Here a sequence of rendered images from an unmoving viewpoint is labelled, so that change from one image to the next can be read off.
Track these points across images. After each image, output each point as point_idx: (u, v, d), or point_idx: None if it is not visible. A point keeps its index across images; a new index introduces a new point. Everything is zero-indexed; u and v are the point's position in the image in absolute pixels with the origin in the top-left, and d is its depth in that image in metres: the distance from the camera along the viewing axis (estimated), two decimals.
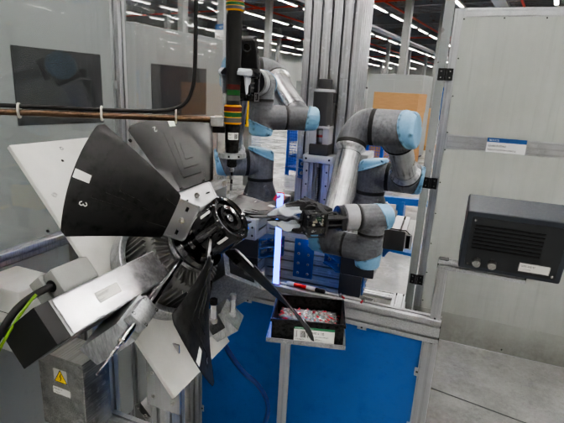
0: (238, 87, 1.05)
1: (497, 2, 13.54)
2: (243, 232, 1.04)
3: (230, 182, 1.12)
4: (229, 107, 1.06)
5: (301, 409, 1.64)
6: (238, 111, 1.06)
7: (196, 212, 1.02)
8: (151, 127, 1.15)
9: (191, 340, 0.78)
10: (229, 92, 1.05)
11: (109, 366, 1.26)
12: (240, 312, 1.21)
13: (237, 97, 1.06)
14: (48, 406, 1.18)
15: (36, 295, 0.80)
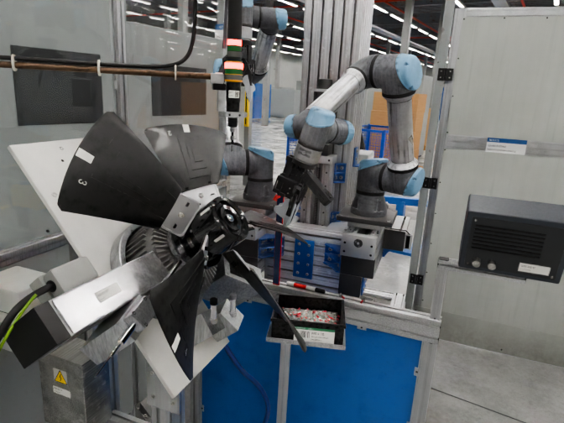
0: (239, 43, 1.03)
1: (497, 2, 13.54)
2: (242, 233, 1.03)
3: (231, 143, 1.10)
4: (230, 64, 1.03)
5: (301, 409, 1.64)
6: (239, 67, 1.04)
7: (197, 209, 1.02)
8: (166, 132, 1.20)
9: (169, 322, 0.77)
10: (230, 48, 1.03)
11: (109, 366, 1.26)
12: (240, 312, 1.21)
13: (238, 54, 1.03)
14: (48, 406, 1.18)
15: (36, 295, 0.80)
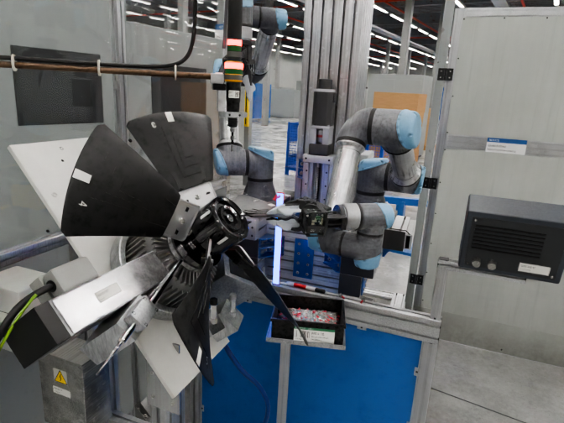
0: (239, 43, 1.03)
1: (497, 2, 13.54)
2: (227, 229, 1.00)
3: (231, 143, 1.10)
4: (230, 64, 1.03)
5: (301, 409, 1.64)
6: (239, 67, 1.04)
7: None
8: (253, 200, 1.37)
9: (92, 156, 0.84)
10: (230, 48, 1.03)
11: (109, 366, 1.26)
12: (240, 312, 1.21)
13: (238, 54, 1.03)
14: (48, 406, 1.18)
15: (36, 295, 0.80)
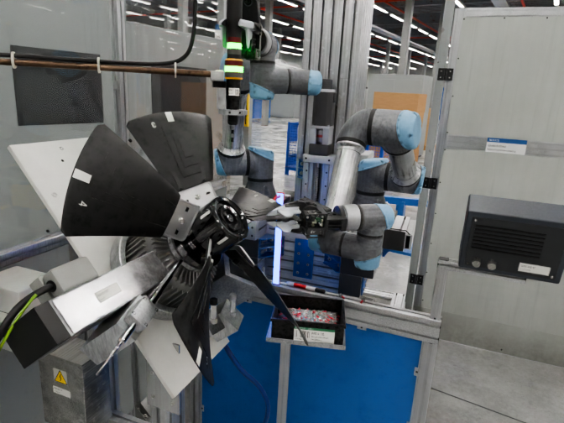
0: (239, 40, 1.02)
1: (497, 2, 13.54)
2: (227, 229, 1.00)
3: (232, 140, 1.10)
4: (230, 61, 1.03)
5: (301, 409, 1.64)
6: (239, 65, 1.03)
7: None
8: (254, 194, 1.36)
9: (92, 156, 0.84)
10: (230, 45, 1.02)
11: (109, 366, 1.26)
12: (240, 312, 1.21)
13: (238, 51, 1.03)
14: (48, 406, 1.18)
15: (36, 295, 0.80)
